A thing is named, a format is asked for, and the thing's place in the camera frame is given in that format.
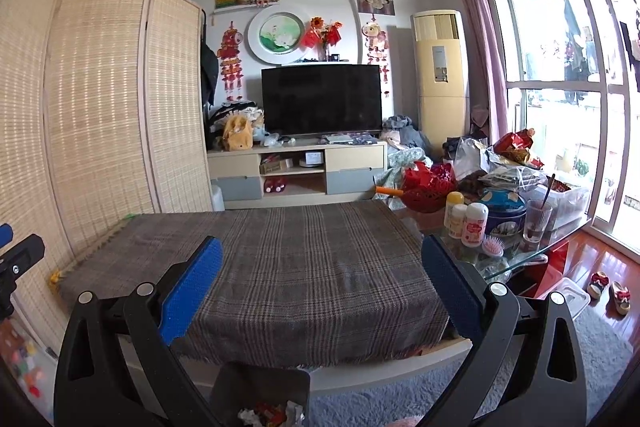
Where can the black flat television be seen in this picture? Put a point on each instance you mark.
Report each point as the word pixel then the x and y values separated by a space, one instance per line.
pixel 321 98

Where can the red fruit basket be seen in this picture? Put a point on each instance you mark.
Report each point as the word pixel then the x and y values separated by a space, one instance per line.
pixel 425 189

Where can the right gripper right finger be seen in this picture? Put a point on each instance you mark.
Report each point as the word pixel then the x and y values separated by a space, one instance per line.
pixel 547 386

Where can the round lotus wall picture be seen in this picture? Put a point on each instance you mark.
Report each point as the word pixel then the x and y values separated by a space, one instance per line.
pixel 274 35

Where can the black trash bin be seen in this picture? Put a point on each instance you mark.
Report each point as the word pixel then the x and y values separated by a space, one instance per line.
pixel 241 386

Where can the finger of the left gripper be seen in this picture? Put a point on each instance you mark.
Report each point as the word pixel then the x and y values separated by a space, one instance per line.
pixel 6 234
pixel 15 263

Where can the bamboo folding screen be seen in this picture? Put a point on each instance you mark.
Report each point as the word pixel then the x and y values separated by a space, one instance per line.
pixel 100 119

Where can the white lotion bottle yellow cap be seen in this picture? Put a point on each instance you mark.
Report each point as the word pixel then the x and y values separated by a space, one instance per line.
pixel 453 199

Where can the pink curtain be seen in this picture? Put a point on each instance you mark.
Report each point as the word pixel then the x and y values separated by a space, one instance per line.
pixel 491 67

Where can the blue round tin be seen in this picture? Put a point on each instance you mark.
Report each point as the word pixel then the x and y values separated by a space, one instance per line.
pixel 506 212

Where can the white wooden TV cabinet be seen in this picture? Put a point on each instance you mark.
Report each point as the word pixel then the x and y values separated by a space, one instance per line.
pixel 309 173

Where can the beige standing air conditioner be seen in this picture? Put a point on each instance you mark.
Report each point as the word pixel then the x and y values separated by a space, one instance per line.
pixel 442 73

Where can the orange handle tool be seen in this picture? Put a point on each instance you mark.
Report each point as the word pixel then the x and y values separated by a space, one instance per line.
pixel 389 191

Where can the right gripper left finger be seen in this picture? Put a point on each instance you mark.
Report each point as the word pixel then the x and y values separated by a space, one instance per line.
pixel 93 386

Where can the glass side table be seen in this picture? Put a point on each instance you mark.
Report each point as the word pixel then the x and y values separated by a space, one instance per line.
pixel 516 252

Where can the clear drinking glass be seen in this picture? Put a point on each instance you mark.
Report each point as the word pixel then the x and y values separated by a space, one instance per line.
pixel 536 220

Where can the white bottle pink label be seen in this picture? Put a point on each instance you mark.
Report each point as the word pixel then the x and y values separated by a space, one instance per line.
pixel 474 225

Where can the yellow plush toy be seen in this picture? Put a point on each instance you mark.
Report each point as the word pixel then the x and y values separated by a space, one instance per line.
pixel 238 133

